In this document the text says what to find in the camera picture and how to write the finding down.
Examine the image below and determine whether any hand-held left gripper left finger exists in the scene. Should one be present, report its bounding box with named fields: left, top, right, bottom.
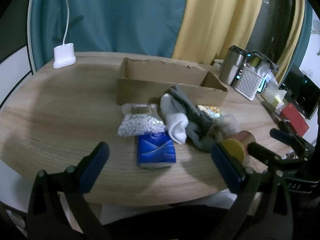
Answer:
left=27, top=141, right=110, bottom=240

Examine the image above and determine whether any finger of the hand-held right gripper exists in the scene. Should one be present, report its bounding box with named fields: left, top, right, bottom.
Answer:
left=269, top=128, right=315, bottom=153
left=246, top=142, right=285, bottom=173

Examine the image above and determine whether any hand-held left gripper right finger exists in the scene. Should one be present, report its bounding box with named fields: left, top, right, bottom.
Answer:
left=211, top=142, right=294, bottom=240

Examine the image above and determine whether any yellow lid can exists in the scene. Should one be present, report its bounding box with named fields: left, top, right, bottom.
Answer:
left=221, top=130, right=257, bottom=165

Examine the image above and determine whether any grey knit glove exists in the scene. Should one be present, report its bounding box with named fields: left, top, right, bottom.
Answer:
left=168, top=85, right=208, bottom=130
left=186, top=119, right=218, bottom=153

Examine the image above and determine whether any clear snack bag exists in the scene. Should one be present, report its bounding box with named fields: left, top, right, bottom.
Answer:
left=212, top=115, right=240, bottom=140

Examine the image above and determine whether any clear bag of cotton swabs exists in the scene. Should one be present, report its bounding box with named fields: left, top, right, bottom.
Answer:
left=117, top=103, right=165, bottom=138

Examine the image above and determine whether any blue tissue pack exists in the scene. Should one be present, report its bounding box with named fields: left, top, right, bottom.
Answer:
left=136, top=133, right=177, bottom=169

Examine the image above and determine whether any white sock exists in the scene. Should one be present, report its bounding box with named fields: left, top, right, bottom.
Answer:
left=160, top=93, right=189, bottom=145

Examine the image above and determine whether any brown cardboard box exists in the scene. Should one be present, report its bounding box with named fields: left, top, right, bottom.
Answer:
left=117, top=57, right=229, bottom=107

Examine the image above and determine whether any red box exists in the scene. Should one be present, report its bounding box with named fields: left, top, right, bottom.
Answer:
left=280, top=102, right=310, bottom=136

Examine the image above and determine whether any yellowish tissue box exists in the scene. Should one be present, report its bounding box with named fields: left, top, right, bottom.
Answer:
left=262, top=89, right=288, bottom=113

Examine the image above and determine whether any black monitor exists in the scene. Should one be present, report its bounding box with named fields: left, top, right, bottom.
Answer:
left=285, top=64, right=320, bottom=120

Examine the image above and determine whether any white perforated basket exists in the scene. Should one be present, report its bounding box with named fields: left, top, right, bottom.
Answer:
left=235, top=66, right=265, bottom=101

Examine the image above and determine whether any grey plastic bag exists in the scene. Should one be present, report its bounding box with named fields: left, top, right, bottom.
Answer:
left=246, top=50, right=278, bottom=83

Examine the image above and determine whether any black device with cyan light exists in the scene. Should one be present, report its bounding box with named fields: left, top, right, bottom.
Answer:
left=232, top=70, right=244, bottom=88

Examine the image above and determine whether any steel tumbler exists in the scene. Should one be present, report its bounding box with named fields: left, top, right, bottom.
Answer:
left=219, top=45, right=248, bottom=85

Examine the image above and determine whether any narrow teal curtain strip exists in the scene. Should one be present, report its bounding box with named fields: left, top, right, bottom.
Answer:
left=297, top=5, right=313, bottom=75

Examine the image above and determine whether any narrow yellow curtain strip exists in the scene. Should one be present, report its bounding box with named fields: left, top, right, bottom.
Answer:
left=277, top=0, right=306, bottom=80

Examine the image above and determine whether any white desk lamp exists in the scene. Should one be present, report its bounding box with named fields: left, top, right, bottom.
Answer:
left=47, top=0, right=90, bottom=69

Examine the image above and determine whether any dark grey panel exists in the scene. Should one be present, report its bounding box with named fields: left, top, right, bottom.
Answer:
left=250, top=0, right=294, bottom=63

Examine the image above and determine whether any yellow curtain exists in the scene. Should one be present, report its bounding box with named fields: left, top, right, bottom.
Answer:
left=172, top=0, right=265, bottom=65

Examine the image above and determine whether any teal curtain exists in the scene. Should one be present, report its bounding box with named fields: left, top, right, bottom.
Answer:
left=30, top=0, right=190, bottom=70

